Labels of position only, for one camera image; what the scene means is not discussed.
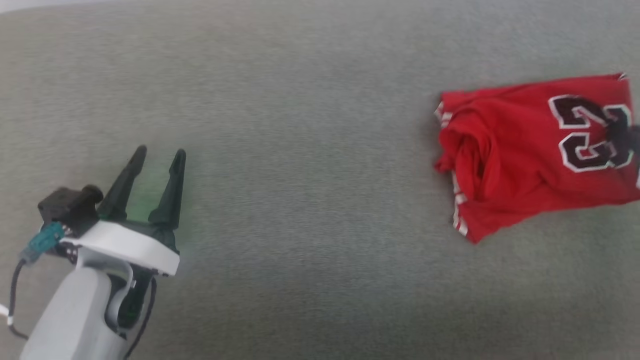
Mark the grey fabric sofa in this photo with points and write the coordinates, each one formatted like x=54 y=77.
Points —
x=310 y=200

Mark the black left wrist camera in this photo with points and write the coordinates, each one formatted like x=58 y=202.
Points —
x=70 y=205

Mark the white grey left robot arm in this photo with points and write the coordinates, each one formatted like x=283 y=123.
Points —
x=75 y=315

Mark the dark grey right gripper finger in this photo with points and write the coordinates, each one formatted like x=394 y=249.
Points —
x=627 y=140

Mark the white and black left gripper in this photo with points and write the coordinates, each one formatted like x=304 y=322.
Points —
x=135 y=245

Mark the red and white basketball jersey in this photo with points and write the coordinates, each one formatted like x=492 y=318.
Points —
x=520 y=160

